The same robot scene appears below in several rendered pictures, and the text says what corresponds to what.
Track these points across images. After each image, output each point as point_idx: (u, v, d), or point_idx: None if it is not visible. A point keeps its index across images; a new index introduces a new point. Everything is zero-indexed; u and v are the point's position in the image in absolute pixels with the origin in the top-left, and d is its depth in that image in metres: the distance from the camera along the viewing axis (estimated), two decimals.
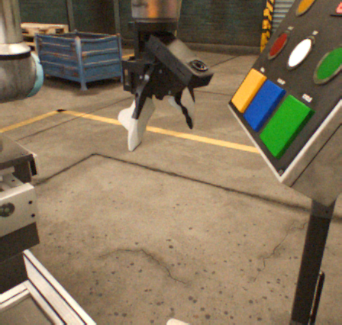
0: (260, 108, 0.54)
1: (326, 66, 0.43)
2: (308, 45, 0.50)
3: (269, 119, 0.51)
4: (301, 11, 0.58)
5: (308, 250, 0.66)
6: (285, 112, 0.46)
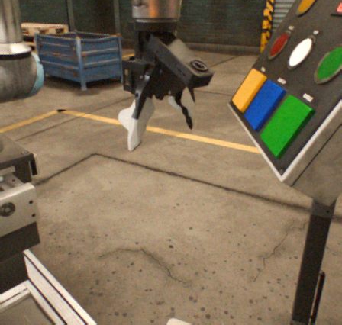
0: (261, 107, 0.54)
1: (327, 65, 0.43)
2: (308, 45, 0.50)
3: (269, 118, 0.51)
4: (301, 11, 0.58)
5: (308, 250, 0.66)
6: (286, 111, 0.46)
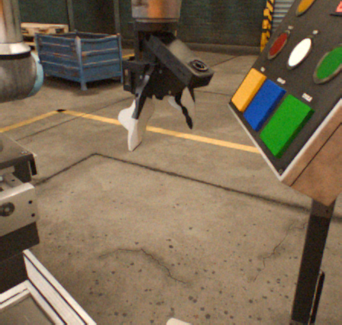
0: (260, 107, 0.54)
1: (326, 65, 0.43)
2: (308, 44, 0.50)
3: (269, 118, 0.51)
4: (301, 11, 0.58)
5: (308, 250, 0.66)
6: (285, 111, 0.46)
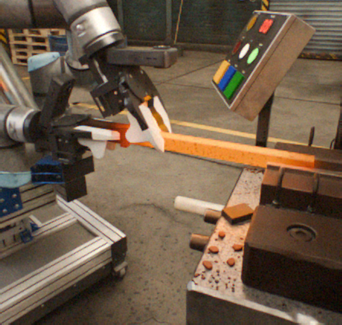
0: (225, 79, 1.04)
1: (251, 56, 0.93)
2: (247, 46, 1.01)
3: (228, 84, 1.02)
4: (248, 28, 1.09)
5: None
6: (234, 78, 0.97)
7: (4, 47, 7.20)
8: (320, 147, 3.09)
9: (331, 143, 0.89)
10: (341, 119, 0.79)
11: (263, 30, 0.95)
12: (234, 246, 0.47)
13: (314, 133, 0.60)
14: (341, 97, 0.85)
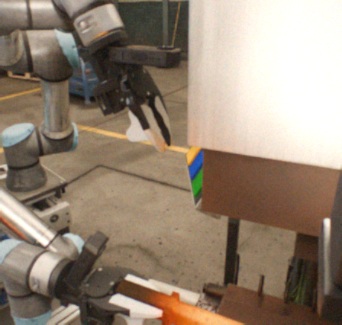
0: (195, 167, 1.04)
1: None
2: None
3: (197, 174, 1.01)
4: None
5: (228, 242, 1.15)
6: (201, 174, 0.96)
7: None
8: None
9: None
10: None
11: None
12: None
13: (262, 286, 0.60)
14: None
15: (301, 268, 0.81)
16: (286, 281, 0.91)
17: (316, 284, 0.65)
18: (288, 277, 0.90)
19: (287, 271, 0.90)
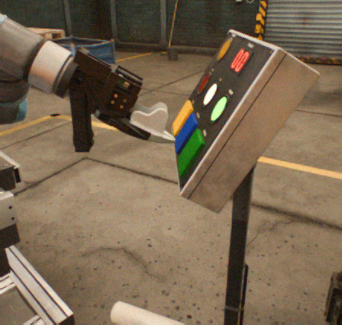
0: (182, 136, 0.69)
1: (216, 111, 0.58)
2: (214, 89, 0.66)
3: None
4: (219, 58, 0.74)
5: (232, 247, 0.81)
6: (191, 142, 0.61)
7: None
8: (321, 170, 2.74)
9: None
10: None
11: (236, 67, 0.59)
12: None
13: None
14: None
15: None
16: (327, 313, 0.57)
17: None
18: (333, 306, 0.56)
19: (330, 297, 0.56)
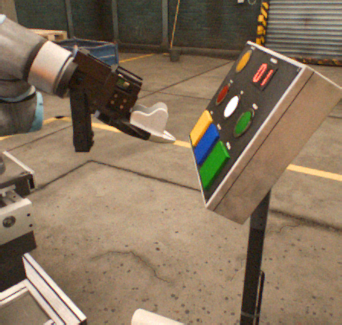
0: (204, 147, 0.71)
1: (240, 124, 0.60)
2: (236, 102, 0.67)
3: (208, 156, 0.68)
4: (238, 69, 0.75)
5: (250, 255, 0.82)
6: (215, 154, 0.63)
7: None
8: (326, 173, 2.75)
9: None
10: None
11: (259, 82, 0.61)
12: None
13: None
14: None
15: None
16: None
17: None
18: None
19: None
